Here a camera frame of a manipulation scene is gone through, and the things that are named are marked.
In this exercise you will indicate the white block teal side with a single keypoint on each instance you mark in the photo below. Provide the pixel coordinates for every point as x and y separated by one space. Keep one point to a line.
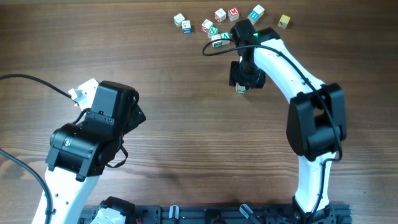
240 89

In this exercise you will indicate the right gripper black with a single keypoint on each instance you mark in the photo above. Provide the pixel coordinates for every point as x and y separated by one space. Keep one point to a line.
257 83

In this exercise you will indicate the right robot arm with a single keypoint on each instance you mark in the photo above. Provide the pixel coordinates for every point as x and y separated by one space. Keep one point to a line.
316 123

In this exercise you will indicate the white block red edge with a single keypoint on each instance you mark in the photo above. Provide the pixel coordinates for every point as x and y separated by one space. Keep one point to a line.
220 15

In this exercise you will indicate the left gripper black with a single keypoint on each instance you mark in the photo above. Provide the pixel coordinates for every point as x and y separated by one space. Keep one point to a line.
136 118

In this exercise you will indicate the white block blue side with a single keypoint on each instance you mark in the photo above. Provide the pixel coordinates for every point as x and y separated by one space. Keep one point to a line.
186 27

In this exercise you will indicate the white block far left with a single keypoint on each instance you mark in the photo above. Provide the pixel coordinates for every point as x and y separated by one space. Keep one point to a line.
178 19

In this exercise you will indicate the green N letter block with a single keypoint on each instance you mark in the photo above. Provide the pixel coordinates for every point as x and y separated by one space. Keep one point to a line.
212 31

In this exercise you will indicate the yellow top block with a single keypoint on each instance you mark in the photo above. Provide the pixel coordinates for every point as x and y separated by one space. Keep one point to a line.
284 21

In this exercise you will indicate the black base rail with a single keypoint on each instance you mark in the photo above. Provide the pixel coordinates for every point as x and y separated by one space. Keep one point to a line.
276 213

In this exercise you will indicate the white block yellow side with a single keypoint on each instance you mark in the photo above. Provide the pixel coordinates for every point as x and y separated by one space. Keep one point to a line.
259 10

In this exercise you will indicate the green V letter block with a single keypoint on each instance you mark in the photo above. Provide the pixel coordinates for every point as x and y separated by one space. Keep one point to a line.
225 38

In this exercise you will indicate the white block green N side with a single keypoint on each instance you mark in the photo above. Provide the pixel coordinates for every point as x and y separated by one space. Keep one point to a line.
216 41

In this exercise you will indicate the blue top block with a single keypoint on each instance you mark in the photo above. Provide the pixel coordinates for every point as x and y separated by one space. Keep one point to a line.
253 17

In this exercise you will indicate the white block red side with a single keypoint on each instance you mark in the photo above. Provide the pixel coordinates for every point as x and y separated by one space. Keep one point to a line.
206 25

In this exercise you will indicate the red M letter block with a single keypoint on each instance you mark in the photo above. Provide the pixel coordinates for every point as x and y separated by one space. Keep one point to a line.
233 14

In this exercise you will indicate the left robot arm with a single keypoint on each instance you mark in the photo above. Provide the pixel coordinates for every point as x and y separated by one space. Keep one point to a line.
80 151

